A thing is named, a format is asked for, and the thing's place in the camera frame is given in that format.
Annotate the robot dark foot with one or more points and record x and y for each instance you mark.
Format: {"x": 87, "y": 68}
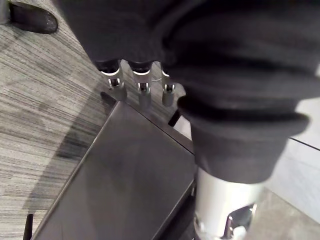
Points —
{"x": 32, "y": 17}

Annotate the small black furniture foot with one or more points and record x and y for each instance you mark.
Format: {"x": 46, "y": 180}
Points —
{"x": 174, "y": 118}

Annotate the thin black rod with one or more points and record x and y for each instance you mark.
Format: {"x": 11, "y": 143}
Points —
{"x": 30, "y": 227}

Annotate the robot silver leg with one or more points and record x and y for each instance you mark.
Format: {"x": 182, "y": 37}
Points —
{"x": 3, "y": 11}

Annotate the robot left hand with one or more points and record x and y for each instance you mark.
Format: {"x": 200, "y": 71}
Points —
{"x": 225, "y": 62}

